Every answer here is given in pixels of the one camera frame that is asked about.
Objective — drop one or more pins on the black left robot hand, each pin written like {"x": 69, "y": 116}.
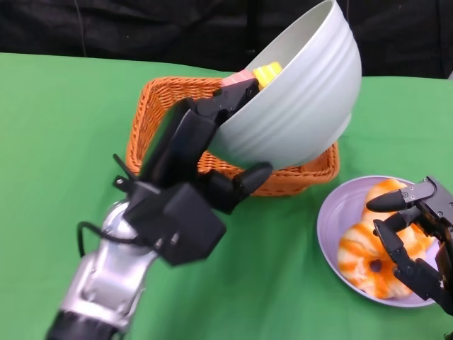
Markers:
{"x": 177, "y": 141}

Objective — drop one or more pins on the yellow cake slice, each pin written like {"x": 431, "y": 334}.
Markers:
{"x": 267, "y": 72}

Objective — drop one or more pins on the pale green bowl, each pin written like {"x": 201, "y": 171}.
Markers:
{"x": 301, "y": 106}

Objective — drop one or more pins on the orange striped croissant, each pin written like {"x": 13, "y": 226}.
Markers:
{"x": 385, "y": 187}
{"x": 357, "y": 248}

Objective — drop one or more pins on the orange wicker basket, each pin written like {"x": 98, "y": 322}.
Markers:
{"x": 159, "y": 106}

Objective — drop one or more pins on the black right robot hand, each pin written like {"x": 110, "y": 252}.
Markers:
{"x": 424, "y": 248}

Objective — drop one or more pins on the black backdrop curtain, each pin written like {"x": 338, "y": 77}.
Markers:
{"x": 141, "y": 25}

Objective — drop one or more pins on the lavender plate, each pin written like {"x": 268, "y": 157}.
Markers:
{"x": 332, "y": 219}

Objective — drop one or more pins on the green tablecloth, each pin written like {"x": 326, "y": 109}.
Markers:
{"x": 53, "y": 124}

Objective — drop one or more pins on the salmon pink cake slice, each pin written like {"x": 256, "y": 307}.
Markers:
{"x": 237, "y": 78}

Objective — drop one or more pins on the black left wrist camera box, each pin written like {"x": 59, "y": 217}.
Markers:
{"x": 191, "y": 230}

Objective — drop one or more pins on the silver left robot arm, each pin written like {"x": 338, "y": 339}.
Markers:
{"x": 106, "y": 276}

